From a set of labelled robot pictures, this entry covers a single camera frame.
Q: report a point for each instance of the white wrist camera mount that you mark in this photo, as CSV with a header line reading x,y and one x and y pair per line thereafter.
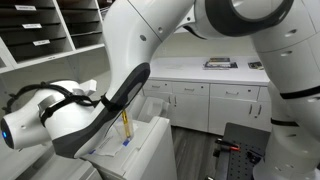
x,y
88,87

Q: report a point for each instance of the stack of books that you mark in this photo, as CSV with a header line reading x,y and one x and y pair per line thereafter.
x,y
219,62

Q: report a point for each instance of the blue tape piece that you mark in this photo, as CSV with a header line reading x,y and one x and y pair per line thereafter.
x,y
92,152

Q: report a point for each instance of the white lower drawer cabinets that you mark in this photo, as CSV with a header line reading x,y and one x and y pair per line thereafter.
x,y
200,106

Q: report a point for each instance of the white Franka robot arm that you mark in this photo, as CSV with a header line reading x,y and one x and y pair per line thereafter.
x,y
133,50

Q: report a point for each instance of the white mail sorter shelf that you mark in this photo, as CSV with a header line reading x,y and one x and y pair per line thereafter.
x,y
71,23

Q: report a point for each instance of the white printer finisher unit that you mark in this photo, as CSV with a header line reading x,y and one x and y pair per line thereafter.
x,y
150,156

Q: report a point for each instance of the yellow marker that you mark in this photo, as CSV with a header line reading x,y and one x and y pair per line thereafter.
x,y
126,125

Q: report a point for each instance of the clear plastic cup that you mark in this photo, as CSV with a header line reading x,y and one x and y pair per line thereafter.
x,y
129,130

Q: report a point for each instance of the black perforated mounting board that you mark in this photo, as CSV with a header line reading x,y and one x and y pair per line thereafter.
x,y
240,156

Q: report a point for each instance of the white shelf label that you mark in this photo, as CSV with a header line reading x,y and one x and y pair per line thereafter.
x,y
31,26
41,42
25,7

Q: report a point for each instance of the white printed paper sheet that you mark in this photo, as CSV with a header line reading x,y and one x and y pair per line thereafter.
x,y
111,146

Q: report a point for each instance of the office multifunction copier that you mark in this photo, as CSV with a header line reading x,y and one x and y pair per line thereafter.
x,y
33,166

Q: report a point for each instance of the blue marker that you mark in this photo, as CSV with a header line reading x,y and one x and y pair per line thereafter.
x,y
126,142

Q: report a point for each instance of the white countertop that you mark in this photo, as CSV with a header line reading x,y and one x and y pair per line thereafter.
x,y
186,71

